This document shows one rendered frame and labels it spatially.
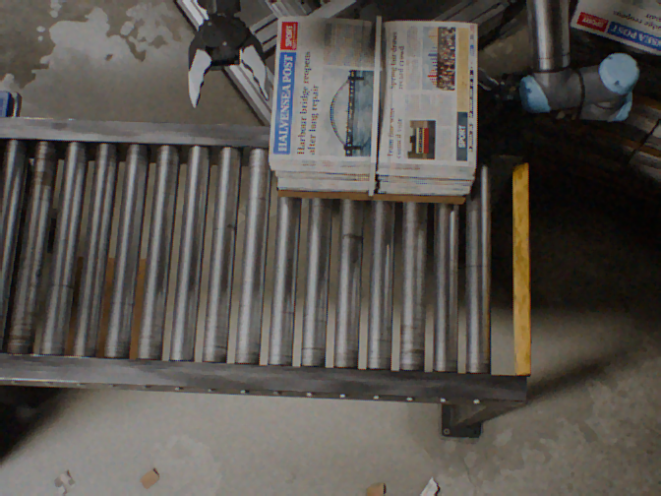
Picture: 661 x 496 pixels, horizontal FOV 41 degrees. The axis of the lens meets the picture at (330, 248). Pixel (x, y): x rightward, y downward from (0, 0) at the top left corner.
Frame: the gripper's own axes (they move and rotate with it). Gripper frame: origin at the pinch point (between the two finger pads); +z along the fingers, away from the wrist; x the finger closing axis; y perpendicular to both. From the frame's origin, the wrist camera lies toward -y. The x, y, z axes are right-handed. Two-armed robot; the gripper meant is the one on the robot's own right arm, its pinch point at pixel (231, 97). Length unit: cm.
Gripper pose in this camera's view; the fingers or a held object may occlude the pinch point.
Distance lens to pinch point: 140.3
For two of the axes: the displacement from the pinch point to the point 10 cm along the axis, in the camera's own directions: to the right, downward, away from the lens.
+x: -9.8, 1.1, -1.5
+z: 1.4, 9.6, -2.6
